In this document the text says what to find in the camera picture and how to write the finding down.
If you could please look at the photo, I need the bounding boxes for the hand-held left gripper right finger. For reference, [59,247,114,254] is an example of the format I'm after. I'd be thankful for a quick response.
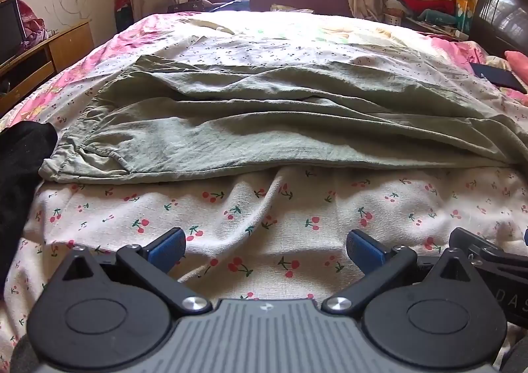
[321,229,481,316]

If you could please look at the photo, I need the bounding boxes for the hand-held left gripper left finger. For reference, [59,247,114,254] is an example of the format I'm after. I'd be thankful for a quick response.
[51,227,213,316]

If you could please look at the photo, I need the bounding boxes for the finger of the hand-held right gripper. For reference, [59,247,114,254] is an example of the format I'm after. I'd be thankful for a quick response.
[449,227,528,271]

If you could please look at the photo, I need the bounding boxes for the green pants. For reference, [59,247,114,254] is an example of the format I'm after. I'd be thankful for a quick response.
[38,55,528,185]

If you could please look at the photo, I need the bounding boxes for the cherry print bed sheet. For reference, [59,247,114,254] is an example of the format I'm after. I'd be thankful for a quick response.
[0,33,528,373]

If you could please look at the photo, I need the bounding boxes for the black cloth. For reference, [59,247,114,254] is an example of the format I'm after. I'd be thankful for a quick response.
[0,121,58,287]

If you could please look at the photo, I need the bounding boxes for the dark blue notebook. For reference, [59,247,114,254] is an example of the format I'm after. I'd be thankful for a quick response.
[470,62,528,94]

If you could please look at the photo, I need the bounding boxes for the pink pillow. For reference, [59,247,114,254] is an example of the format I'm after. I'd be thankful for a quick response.
[504,50,528,74]

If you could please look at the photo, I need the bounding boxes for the pink cartoon quilt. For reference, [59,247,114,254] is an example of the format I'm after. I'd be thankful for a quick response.
[0,10,528,130]

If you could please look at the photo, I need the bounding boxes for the wooden cabinet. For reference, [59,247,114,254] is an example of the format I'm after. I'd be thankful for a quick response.
[0,20,95,114]

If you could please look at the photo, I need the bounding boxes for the dark wooden headboard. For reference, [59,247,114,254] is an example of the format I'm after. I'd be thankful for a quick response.
[469,0,528,59]

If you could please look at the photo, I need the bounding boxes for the teal cloth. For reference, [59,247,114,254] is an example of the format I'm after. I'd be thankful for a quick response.
[416,8,458,26]

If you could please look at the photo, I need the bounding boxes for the yellow packet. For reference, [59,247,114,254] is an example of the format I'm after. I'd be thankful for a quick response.
[454,0,476,33]

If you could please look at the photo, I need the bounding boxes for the red gift bag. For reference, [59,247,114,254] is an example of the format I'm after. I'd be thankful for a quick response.
[114,0,135,32]

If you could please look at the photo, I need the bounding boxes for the red cloth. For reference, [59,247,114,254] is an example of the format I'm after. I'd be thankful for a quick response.
[401,0,453,14]

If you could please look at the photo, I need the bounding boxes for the black television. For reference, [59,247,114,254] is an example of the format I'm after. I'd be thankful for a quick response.
[0,0,27,66]

